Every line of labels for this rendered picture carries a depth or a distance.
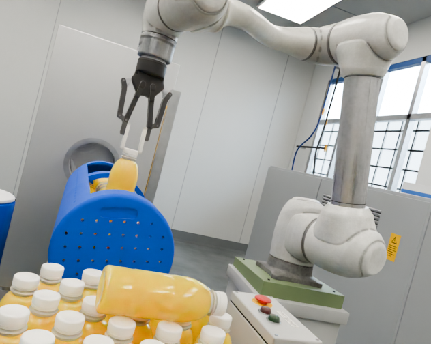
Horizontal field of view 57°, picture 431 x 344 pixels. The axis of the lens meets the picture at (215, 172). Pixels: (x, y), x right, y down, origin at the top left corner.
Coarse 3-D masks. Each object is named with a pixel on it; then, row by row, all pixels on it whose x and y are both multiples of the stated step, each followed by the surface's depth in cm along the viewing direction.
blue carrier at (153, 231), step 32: (64, 192) 135; (96, 192) 93; (128, 192) 94; (64, 224) 86; (96, 224) 89; (128, 224) 91; (160, 224) 93; (64, 256) 87; (96, 256) 89; (128, 256) 92; (160, 256) 94
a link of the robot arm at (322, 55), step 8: (320, 32) 121; (328, 32) 118; (320, 40) 120; (328, 40) 118; (320, 48) 120; (328, 48) 118; (312, 56) 122; (320, 56) 122; (328, 56) 120; (320, 64) 127; (328, 64) 124; (336, 64) 121
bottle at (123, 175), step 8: (120, 160) 98; (128, 160) 99; (112, 168) 99; (120, 168) 97; (128, 168) 98; (136, 168) 99; (112, 176) 98; (120, 176) 97; (128, 176) 97; (136, 176) 99; (112, 184) 97; (120, 184) 97; (128, 184) 98
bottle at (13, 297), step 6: (12, 288) 63; (6, 294) 63; (12, 294) 63; (18, 294) 62; (24, 294) 62; (30, 294) 63; (6, 300) 62; (12, 300) 62; (18, 300) 62; (24, 300) 62; (30, 300) 63; (0, 306) 62
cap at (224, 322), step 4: (212, 316) 68; (216, 316) 68; (224, 316) 69; (228, 316) 69; (212, 320) 68; (216, 320) 67; (220, 320) 67; (224, 320) 67; (228, 320) 68; (212, 324) 68; (216, 324) 67; (220, 324) 67; (224, 324) 67; (228, 324) 68; (224, 328) 67; (228, 328) 68
